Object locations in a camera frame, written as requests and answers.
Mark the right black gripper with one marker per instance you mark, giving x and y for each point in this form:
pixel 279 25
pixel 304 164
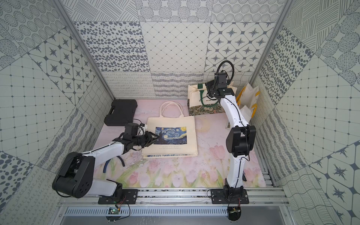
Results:
pixel 209 84

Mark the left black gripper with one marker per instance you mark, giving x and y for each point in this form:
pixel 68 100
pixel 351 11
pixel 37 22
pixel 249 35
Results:
pixel 144 138

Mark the starry night canvas tote bag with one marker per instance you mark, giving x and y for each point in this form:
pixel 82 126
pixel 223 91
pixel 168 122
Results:
pixel 176 136

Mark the green handled floral tote bag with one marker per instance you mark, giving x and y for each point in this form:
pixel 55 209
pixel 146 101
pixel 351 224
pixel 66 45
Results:
pixel 198 102

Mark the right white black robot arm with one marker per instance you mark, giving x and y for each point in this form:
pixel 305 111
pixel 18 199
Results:
pixel 241 138

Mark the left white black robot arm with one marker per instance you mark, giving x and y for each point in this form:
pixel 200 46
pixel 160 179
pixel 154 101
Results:
pixel 75 177

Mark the black plastic tool case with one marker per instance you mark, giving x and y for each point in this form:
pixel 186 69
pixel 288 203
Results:
pixel 122 112

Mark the left small circuit board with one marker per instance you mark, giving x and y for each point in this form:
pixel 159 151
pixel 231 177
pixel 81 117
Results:
pixel 113 212

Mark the small circuit board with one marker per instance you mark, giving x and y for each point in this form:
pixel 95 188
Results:
pixel 234 213
pixel 113 212

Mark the right small circuit board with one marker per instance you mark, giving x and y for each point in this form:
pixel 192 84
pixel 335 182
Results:
pixel 234 213

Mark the yellow handled illustrated tote bag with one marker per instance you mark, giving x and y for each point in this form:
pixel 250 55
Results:
pixel 247 101

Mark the blue handled pliers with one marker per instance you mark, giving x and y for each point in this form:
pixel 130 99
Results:
pixel 112 164

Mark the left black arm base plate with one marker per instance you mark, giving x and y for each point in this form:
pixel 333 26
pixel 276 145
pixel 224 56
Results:
pixel 127 196

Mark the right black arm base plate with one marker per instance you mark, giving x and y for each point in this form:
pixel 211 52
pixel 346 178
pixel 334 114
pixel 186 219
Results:
pixel 232 196

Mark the aluminium rail frame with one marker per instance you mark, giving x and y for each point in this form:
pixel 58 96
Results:
pixel 257 196

